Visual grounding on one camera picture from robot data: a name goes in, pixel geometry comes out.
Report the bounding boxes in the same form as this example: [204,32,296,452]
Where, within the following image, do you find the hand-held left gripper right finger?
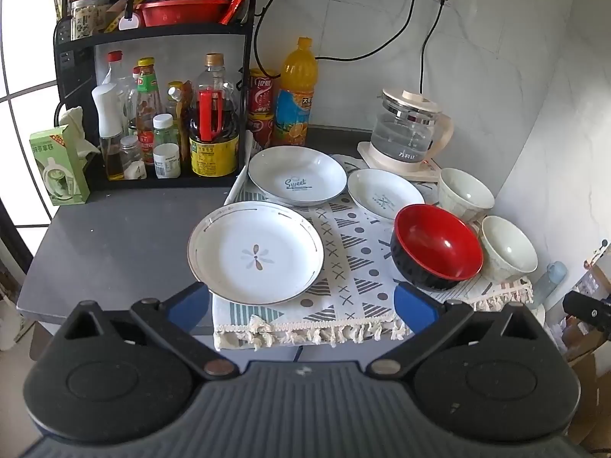
[365,281,551,382]

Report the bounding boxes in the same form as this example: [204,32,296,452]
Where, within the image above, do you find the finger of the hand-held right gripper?
[562,291,611,337]

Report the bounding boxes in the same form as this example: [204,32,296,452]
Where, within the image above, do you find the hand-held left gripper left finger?
[60,281,240,382]

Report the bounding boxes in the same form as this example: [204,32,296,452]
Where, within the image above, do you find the large white plate flower print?
[187,201,325,306]

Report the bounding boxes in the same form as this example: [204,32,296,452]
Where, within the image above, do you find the small white plate cross print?
[347,168,425,223]

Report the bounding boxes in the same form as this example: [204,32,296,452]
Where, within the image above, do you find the light blue bottle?
[532,261,568,311]

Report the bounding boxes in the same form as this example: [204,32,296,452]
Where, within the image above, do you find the red and black bowl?
[390,204,484,293]

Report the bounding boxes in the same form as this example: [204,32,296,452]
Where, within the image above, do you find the cardboard box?
[566,334,611,449]

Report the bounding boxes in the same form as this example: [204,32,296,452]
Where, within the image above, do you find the patterned fringed table cloth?
[212,153,534,351]

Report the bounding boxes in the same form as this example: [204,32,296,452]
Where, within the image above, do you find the white ribbed bowl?
[478,215,538,283]
[438,167,495,223]

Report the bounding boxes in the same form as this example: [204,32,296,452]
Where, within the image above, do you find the cream kettle base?
[357,140,442,183]

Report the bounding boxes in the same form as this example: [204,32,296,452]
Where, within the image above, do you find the small glass jar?
[119,135,146,179]

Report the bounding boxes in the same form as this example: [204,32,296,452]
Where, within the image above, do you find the large dark soy sauce bottle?
[188,52,239,178]

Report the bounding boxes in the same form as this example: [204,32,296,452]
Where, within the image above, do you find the white plate blue script print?
[247,145,348,207]

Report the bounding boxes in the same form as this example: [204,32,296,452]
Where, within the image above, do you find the glass electric kettle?
[370,87,455,165]

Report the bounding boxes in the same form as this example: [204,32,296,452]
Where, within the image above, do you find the green tissue box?
[29,124,91,207]

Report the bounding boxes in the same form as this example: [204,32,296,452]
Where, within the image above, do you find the white oil spray bottle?
[92,83,126,181]

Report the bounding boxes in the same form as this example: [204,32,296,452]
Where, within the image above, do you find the red sauce bottle green cap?
[135,57,160,165]

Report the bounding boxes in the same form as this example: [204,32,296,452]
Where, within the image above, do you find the white rag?
[58,105,101,158]

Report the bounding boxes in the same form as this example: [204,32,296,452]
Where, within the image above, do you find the orange juice bottle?
[273,37,318,148]

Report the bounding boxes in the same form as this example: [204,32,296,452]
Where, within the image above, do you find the clear bottle red cap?
[102,51,137,134]

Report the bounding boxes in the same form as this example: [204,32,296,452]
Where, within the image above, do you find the black shelf rack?
[52,0,261,194]

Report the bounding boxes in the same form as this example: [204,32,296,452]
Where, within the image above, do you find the red plastic basin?
[135,0,231,28]

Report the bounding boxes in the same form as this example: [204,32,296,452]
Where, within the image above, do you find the patterned storage jar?
[71,0,100,40]

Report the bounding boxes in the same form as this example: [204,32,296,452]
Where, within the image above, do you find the red packet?
[218,0,252,24]

